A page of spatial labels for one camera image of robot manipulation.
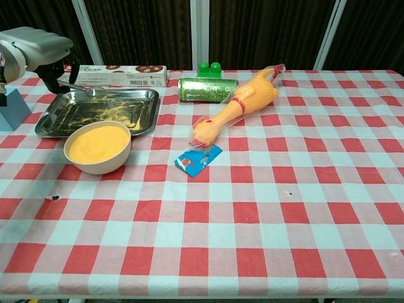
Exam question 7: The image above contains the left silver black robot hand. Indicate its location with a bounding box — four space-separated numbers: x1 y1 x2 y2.
0 27 80 94

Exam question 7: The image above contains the silver metal spoon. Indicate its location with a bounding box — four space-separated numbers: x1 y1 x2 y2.
58 80 108 98

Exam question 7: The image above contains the rectangular stainless steel tray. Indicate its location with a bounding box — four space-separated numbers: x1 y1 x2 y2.
34 88 160 138

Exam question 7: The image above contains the beige bowl of yellow powder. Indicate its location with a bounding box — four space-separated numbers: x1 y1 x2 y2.
63 121 132 175

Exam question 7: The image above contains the dark fabric partition panel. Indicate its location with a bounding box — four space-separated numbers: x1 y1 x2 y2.
0 0 93 67
84 0 193 71
323 0 404 71
208 0 337 71

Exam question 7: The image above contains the light blue cube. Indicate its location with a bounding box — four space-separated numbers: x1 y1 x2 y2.
0 87 32 132

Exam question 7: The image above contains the long white red wrap box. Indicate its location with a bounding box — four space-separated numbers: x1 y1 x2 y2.
58 64 168 88

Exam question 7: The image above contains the green drink can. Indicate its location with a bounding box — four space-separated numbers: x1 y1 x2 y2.
178 77 240 104

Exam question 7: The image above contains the green toy building brick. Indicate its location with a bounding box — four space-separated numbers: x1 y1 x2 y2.
197 61 223 79

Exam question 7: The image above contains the small blue packet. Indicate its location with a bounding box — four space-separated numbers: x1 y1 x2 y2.
174 145 224 179

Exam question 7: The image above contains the yellow rubber chicken toy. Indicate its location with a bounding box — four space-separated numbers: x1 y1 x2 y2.
188 63 287 151

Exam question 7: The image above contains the red white checkered tablecloth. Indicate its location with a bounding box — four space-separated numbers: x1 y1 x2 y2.
0 69 404 299

